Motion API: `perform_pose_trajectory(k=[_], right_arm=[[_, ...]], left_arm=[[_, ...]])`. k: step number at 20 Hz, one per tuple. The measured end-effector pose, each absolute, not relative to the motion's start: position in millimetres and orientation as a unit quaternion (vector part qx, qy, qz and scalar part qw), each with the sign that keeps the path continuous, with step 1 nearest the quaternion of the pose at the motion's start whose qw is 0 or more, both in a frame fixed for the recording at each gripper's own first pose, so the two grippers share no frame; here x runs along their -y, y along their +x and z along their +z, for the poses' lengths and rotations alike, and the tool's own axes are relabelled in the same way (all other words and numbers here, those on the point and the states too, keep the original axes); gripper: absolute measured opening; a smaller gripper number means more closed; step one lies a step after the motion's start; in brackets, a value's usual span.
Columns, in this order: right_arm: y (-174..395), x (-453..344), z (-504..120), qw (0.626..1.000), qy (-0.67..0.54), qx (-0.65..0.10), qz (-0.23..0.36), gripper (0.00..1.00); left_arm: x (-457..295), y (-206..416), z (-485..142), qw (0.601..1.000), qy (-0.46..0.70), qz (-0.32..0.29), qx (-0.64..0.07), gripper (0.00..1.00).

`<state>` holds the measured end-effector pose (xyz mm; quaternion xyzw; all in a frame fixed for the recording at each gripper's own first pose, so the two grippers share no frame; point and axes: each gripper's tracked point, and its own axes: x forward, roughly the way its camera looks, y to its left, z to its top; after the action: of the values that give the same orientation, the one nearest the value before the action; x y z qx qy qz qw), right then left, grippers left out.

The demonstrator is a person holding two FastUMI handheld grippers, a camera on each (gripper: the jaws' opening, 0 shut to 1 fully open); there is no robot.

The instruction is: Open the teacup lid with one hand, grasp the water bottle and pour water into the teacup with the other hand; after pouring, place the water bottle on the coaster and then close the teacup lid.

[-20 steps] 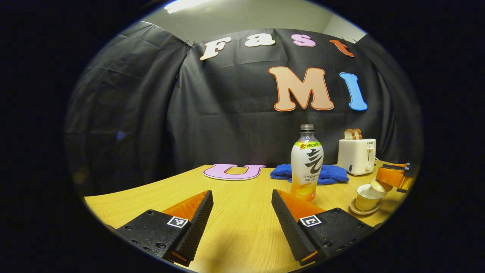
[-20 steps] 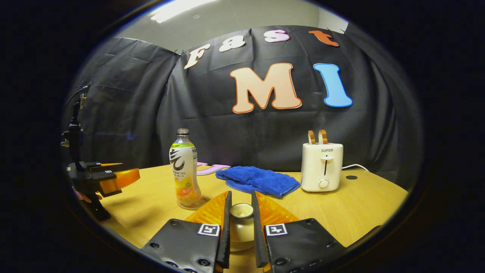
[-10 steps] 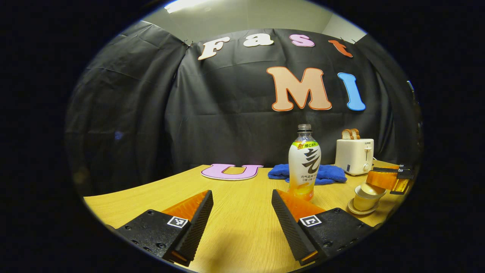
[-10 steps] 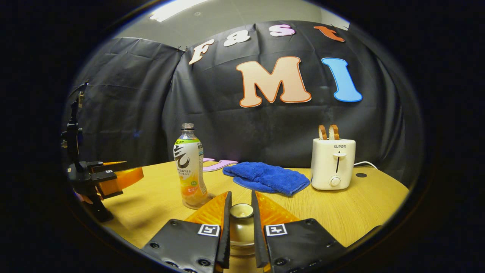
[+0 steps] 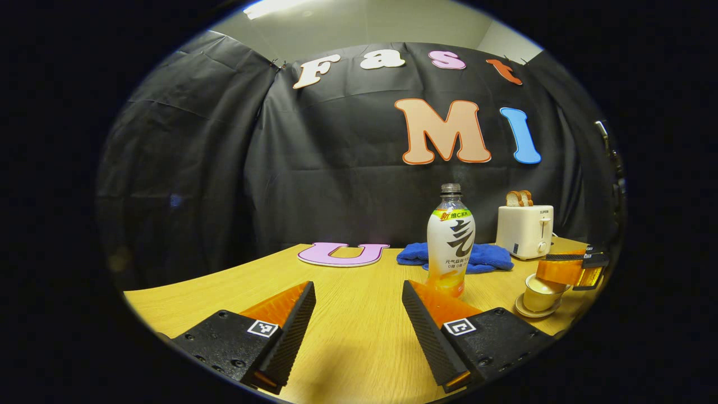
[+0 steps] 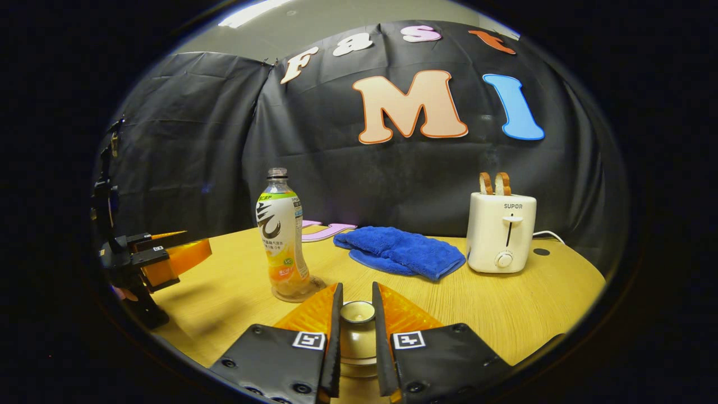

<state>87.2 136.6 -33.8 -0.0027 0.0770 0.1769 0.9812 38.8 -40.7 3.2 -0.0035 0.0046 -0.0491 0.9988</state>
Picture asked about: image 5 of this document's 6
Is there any cream teacup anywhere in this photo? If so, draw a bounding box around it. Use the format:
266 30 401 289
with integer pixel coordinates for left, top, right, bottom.
523 283 561 313

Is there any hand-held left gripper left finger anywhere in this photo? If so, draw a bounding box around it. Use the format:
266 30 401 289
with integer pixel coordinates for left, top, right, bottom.
168 281 316 395

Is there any white label water bottle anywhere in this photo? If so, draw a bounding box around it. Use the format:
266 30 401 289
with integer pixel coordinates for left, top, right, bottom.
426 183 476 299

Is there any cream saucer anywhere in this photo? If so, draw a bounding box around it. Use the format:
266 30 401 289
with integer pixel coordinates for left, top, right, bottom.
515 293 563 319

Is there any blue towel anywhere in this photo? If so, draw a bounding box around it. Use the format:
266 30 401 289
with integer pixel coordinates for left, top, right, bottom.
396 242 514 275

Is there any black backdrop cloth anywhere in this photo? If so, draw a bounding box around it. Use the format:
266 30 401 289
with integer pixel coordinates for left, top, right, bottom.
96 28 628 292

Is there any pink paper cutout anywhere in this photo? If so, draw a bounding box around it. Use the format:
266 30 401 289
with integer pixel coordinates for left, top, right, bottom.
297 242 390 268

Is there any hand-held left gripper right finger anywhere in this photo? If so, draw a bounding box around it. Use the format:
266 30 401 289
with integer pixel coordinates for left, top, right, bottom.
402 279 556 394

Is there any white toaster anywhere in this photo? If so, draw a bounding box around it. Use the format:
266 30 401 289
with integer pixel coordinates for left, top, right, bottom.
496 205 555 260

